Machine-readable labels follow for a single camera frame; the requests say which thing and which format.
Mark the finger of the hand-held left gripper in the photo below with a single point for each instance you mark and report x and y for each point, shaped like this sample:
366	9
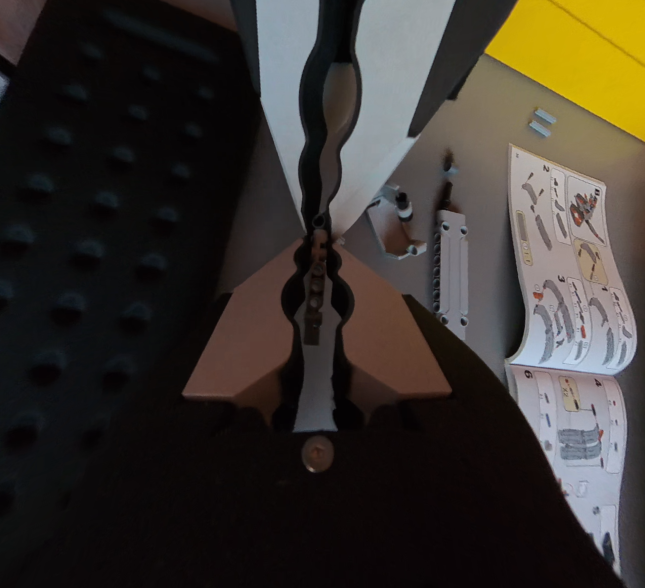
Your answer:
282	68
398	68

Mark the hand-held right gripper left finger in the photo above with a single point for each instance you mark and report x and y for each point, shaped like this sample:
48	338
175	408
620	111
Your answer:
242	346

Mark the grey toy beam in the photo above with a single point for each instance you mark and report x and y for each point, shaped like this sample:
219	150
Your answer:
316	290

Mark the white instruction booklet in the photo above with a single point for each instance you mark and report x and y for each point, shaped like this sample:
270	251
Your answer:
554	245

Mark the grey bush with black pins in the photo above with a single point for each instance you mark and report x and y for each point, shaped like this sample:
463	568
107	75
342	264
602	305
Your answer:
404	207

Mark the long grey toy panel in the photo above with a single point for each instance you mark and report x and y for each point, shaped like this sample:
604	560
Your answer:
451	270

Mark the black perforated pad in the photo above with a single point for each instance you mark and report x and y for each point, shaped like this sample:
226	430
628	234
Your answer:
101	194

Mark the yellow storage bin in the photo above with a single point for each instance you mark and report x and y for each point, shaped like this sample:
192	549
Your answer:
579	18

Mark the curved grey toy panel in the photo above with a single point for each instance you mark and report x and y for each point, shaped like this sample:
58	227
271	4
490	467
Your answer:
403	253

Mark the black toy pin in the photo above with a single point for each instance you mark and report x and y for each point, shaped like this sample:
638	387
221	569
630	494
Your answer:
447	197

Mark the thin blue-grey toy beam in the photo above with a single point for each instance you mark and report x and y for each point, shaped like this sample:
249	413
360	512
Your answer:
545	115
539	128

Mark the grey desk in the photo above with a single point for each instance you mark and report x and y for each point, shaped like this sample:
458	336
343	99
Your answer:
478	184

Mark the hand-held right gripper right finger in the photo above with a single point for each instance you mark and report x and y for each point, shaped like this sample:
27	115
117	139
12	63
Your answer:
393	346

